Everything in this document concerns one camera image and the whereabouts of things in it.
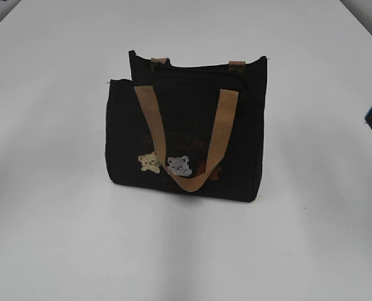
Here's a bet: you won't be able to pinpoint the black tote bag tan straps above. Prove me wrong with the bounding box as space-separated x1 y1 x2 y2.
105 49 270 203

